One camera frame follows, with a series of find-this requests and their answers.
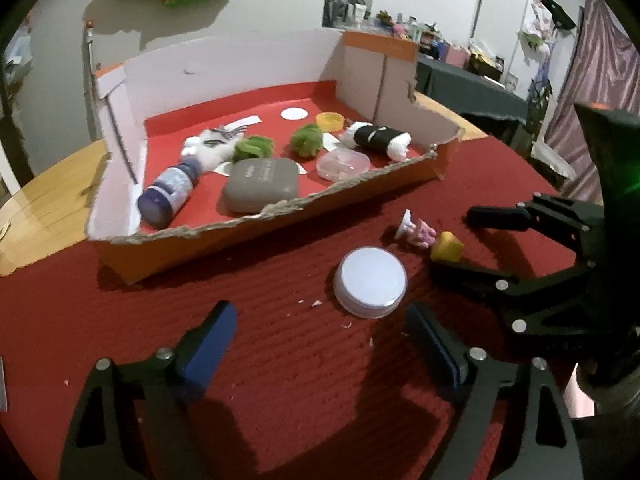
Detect green scrunchie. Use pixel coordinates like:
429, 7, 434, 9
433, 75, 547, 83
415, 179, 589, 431
232, 136, 274, 162
290, 124, 323, 159

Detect white fluffy bunny hair clip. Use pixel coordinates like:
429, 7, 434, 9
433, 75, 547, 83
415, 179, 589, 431
180, 126, 246, 172

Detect pink curtain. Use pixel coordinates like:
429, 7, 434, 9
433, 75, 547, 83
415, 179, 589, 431
546, 0, 639, 204

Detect white wardrobe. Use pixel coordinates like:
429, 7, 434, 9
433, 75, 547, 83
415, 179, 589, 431
471, 0, 584, 99

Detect dark blue ink bottle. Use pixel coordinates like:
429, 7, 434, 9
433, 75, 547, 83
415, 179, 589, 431
137, 156, 202, 229

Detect mop handle pole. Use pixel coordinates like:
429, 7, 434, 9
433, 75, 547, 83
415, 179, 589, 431
82, 20, 101, 142

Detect dark cloth side table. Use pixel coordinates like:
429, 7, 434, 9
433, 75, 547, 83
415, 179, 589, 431
416, 54, 527, 125

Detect grey eye shadow case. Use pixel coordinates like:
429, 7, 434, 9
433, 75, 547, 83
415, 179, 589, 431
221, 158, 299, 214

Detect orange cardboard box tray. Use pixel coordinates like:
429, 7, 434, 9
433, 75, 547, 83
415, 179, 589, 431
86, 28, 462, 284

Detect white black socks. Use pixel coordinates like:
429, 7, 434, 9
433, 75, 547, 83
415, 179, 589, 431
340, 122, 412, 162

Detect clear plastic small box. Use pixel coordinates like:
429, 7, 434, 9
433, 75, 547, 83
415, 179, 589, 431
316, 148, 370, 182

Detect yellow bottle cap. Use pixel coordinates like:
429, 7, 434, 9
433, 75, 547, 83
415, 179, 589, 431
316, 112, 345, 133

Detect white round tin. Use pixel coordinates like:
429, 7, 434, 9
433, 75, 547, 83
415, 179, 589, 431
333, 246, 408, 320

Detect yellow pink doll figure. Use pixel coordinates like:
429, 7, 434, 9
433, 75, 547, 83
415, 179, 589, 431
394, 209, 464, 263

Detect red knitted table cloth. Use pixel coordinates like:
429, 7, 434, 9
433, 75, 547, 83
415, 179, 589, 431
1, 138, 573, 479

